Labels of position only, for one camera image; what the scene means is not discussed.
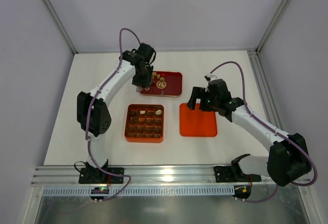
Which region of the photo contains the orange box lid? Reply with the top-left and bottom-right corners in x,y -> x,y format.
179,103 -> 218,137

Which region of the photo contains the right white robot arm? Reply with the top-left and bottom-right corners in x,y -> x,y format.
187,79 -> 312,187

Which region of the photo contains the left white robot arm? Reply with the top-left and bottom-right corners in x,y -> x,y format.
77,43 -> 156,184

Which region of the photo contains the dark red metal tray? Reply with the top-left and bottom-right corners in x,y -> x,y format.
140,71 -> 182,97

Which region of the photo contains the orange compartment box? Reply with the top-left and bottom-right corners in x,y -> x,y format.
124,104 -> 165,144

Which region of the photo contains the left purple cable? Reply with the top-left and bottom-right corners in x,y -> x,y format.
85,28 -> 131,201

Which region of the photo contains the purple cable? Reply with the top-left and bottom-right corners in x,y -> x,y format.
85,28 -> 131,201
204,61 -> 318,203

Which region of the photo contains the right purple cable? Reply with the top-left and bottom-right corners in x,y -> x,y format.
204,61 -> 318,203

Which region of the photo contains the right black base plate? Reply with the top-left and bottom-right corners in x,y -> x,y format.
213,166 -> 235,183

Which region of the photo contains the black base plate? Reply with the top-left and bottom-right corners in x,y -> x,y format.
213,166 -> 235,183
78,167 -> 124,184

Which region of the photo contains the slotted cable duct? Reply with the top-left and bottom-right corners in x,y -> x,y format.
43,185 -> 235,197

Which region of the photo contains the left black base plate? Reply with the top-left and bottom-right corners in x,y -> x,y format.
78,167 -> 124,184

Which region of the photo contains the aluminium mounting rail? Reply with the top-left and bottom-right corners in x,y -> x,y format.
30,164 -> 276,187

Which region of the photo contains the right aluminium frame post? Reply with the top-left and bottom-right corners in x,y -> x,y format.
255,0 -> 292,54

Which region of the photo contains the aluminium frame post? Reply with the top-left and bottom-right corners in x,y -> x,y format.
255,0 -> 292,54
42,0 -> 78,54

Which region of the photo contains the left aluminium frame post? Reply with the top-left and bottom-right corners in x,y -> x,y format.
42,0 -> 78,54

